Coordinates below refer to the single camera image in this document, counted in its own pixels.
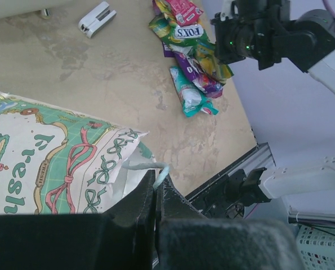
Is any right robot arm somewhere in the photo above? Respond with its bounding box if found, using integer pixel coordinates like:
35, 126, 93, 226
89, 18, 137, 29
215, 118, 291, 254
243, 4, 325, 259
210, 1, 335, 206

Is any pink red snack packet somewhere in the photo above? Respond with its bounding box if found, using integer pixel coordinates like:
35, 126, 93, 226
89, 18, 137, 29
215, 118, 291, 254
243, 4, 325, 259
164, 0, 203, 26

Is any teal white snack packet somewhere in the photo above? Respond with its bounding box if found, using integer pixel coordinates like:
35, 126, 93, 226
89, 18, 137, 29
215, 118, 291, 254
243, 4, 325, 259
169, 66, 218, 118

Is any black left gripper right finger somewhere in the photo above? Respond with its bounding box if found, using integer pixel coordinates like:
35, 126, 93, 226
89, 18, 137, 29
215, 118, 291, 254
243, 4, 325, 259
155, 177, 304, 269

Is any small white stapler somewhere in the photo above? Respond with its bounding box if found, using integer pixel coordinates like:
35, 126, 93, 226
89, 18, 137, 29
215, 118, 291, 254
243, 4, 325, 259
78, 1, 117, 39

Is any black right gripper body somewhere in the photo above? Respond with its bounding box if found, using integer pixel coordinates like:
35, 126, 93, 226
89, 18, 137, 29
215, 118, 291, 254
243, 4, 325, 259
214, 1, 280, 65

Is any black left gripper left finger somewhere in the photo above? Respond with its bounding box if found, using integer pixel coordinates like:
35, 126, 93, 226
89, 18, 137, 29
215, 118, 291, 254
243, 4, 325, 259
0, 170, 156, 269

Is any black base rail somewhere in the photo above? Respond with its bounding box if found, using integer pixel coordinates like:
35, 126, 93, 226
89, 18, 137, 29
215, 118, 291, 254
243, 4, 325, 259
186, 143, 274, 219

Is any purple fruit candy packet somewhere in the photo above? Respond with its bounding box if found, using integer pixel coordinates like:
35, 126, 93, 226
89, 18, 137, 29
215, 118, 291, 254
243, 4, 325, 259
173, 51, 223, 98

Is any yellow green snack packet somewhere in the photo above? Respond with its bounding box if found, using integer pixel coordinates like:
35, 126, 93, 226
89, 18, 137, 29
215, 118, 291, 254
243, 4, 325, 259
161, 26, 216, 59

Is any green Fox's candy packet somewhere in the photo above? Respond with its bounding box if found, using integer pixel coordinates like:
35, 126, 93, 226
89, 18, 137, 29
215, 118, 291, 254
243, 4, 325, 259
149, 1, 203, 33

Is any grey perforated basket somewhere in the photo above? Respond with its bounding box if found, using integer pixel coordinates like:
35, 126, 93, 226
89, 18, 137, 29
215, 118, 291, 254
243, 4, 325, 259
296, 225, 335, 270

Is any green paper bag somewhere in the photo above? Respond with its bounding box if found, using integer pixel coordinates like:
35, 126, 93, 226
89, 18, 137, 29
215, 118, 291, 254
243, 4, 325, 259
0, 92, 169, 214

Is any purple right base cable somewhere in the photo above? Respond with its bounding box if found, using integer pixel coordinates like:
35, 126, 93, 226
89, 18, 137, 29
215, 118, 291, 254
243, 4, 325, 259
242, 202, 261, 220

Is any white cylindrical drawer cabinet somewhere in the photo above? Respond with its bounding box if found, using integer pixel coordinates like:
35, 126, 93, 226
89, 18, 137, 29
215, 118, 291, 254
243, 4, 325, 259
0, 0, 69, 19

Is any purple snack packet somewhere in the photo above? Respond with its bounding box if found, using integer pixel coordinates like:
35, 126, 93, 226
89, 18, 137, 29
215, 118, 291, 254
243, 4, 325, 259
162, 42, 175, 58

